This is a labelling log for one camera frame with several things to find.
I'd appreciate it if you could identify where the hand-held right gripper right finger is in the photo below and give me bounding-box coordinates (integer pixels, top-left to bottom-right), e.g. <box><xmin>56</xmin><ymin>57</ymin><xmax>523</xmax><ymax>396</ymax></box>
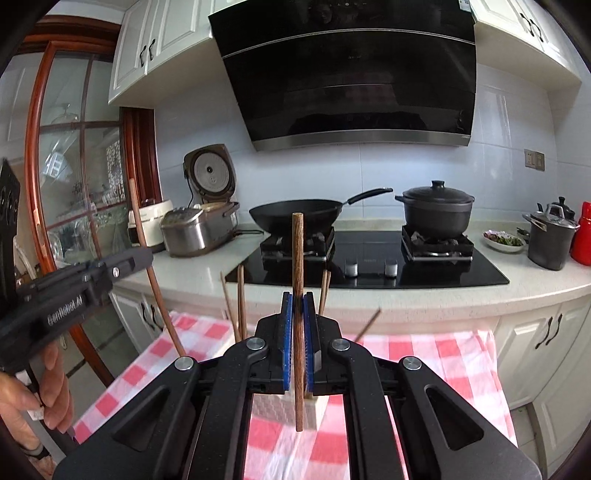
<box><xmin>302</xmin><ymin>292</ymin><xmax>542</xmax><ymax>480</ymax></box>

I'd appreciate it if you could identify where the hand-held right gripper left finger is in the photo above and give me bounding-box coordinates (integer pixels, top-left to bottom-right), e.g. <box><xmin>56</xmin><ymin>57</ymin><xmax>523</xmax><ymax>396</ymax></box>
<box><xmin>53</xmin><ymin>292</ymin><xmax>295</xmax><ymax>480</ymax></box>

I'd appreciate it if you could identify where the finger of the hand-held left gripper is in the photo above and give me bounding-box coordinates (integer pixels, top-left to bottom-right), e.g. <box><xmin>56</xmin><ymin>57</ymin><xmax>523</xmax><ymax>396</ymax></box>
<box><xmin>85</xmin><ymin>248</ymin><xmax>154</xmax><ymax>289</ymax></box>

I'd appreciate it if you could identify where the white perforated plastic basket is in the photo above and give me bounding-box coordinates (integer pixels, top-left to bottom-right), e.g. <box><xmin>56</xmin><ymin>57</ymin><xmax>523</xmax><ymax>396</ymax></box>
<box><xmin>249</xmin><ymin>392</ymin><xmax>324</xmax><ymax>431</ymax></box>

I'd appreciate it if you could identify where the person's left hand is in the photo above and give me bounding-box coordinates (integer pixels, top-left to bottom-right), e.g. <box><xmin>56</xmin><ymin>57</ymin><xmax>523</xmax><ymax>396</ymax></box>
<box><xmin>0</xmin><ymin>344</ymin><xmax>75</xmax><ymax>455</ymax></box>

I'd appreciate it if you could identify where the white lower kitchen cabinet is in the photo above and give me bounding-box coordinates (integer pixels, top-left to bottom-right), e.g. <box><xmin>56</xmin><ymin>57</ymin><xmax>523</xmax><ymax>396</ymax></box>
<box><xmin>111</xmin><ymin>288</ymin><xmax>171</xmax><ymax>356</ymax></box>
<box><xmin>492</xmin><ymin>300</ymin><xmax>591</xmax><ymax>462</ymax></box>

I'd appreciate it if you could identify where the white kitchen cabinet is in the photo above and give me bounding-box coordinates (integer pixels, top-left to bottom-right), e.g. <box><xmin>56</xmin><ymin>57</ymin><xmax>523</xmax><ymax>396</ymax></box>
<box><xmin>108</xmin><ymin>0</ymin><xmax>232</xmax><ymax>109</ymax></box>
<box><xmin>492</xmin><ymin>300</ymin><xmax>591</xmax><ymax>462</ymax></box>
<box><xmin>111</xmin><ymin>288</ymin><xmax>171</xmax><ymax>356</ymax></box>
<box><xmin>471</xmin><ymin>0</ymin><xmax>583</xmax><ymax>93</ymax></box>

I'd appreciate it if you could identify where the white electric cooker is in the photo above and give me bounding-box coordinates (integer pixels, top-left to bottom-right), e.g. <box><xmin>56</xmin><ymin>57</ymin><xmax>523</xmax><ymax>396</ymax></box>
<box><xmin>128</xmin><ymin>198</ymin><xmax>174</xmax><ymax>254</ymax></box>

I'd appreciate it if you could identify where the silver rice cooker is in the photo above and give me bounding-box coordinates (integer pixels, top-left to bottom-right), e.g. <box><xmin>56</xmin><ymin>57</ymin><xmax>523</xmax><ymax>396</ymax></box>
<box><xmin>160</xmin><ymin>144</ymin><xmax>241</xmax><ymax>258</ymax></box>

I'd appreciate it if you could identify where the black glass gas stove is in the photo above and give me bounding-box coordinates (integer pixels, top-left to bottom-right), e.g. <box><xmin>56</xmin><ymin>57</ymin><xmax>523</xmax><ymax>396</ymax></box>
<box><xmin>238</xmin><ymin>226</ymin><xmax>511</xmax><ymax>289</ymax></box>

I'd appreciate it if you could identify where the red wooden glass door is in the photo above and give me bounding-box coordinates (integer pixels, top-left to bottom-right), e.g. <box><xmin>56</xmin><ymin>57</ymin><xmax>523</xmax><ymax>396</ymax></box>
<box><xmin>23</xmin><ymin>16</ymin><xmax>162</xmax><ymax>388</ymax></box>

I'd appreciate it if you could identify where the black wok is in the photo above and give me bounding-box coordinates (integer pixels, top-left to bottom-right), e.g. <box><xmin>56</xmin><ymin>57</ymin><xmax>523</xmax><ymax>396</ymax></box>
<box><xmin>248</xmin><ymin>187</ymin><xmax>394</xmax><ymax>234</ymax></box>

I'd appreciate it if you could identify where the red white checkered tablecloth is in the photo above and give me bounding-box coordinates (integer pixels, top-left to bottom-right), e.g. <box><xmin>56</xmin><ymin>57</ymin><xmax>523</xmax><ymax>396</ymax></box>
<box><xmin>74</xmin><ymin>310</ymin><xmax>518</xmax><ymax>480</ymax></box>

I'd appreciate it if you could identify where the black lidded cooking pot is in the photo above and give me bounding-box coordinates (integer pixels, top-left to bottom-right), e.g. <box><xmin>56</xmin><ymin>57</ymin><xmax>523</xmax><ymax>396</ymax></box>
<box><xmin>394</xmin><ymin>180</ymin><xmax>475</xmax><ymax>238</ymax></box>

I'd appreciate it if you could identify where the white upper kitchen cabinet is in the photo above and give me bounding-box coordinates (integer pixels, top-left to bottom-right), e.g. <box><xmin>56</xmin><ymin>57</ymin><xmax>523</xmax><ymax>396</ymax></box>
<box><xmin>471</xmin><ymin>0</ymin><xmax>583</xmax><ymax>93</ymax></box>
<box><xmin>108</xmin><ymin>0</ymin><xmax>232</xmax><ymax>109</ymax></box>

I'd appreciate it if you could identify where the white plate with food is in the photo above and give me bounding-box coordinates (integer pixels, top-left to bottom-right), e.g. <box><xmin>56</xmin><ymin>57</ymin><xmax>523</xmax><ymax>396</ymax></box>
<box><xmin>482</xmin><ymin>230</ymin><xmax>527</xmax><ymax>254</ymax></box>

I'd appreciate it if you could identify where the stone kitchen countertop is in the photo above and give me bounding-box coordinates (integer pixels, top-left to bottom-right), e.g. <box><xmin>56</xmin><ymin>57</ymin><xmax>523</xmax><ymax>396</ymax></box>
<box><xmin>113</xmin><ymin>222</ymin><xmax>591</xmax><ymax>319</ymax></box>

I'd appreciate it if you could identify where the grey lidded stockpot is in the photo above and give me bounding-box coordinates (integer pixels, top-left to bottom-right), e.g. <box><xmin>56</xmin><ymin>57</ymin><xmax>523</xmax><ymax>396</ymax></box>
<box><xmin>523</xmin><ymin>203</ymin><xmax>580</xmax><ymax>271</ymax></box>

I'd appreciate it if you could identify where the black range hood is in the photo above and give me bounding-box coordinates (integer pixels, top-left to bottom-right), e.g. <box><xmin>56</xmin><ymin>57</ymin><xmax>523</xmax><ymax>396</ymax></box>
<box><xmin>208</xmin><ymin>0</ymin><xmax>478</xmax><ymax>153</ymax></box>

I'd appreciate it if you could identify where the black kettle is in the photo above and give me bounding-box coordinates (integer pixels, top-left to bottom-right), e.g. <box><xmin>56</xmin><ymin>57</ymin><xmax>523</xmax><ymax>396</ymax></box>
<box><xmin>551</xmin><ymin>196</ymin><xmax>576</xmax><ymax>221</ymax></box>

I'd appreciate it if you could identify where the red thermos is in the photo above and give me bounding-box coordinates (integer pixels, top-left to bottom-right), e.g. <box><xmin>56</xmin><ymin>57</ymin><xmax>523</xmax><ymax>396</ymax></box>
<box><xmin>570</xmin><ymin>201</ymin><xmax>591</xmax><ymax>266</ymax></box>

